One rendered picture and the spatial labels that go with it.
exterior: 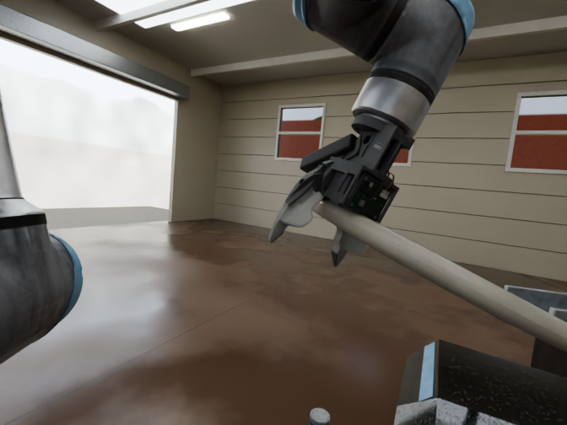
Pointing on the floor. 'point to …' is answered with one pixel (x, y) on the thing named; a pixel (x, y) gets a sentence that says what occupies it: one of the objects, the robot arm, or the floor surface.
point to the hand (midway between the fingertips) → (303, 250)
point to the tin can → (319, 416)
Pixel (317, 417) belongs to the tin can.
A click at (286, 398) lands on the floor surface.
